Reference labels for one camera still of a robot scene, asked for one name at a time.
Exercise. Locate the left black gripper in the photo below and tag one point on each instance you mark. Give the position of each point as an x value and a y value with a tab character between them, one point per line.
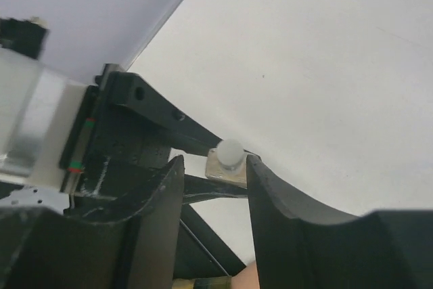
117	156

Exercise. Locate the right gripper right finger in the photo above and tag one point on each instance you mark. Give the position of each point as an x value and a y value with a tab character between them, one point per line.
300	242

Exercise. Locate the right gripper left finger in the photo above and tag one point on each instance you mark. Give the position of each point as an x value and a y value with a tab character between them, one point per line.
129	242

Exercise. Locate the beige nail polish bottle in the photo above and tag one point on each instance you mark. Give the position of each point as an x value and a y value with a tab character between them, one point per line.
227	163

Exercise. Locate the yellow plaid sleeve forearm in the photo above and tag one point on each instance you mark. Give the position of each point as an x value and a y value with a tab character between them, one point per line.
204	283

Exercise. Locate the person's hand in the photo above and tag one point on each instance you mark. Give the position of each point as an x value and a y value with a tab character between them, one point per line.
247	278

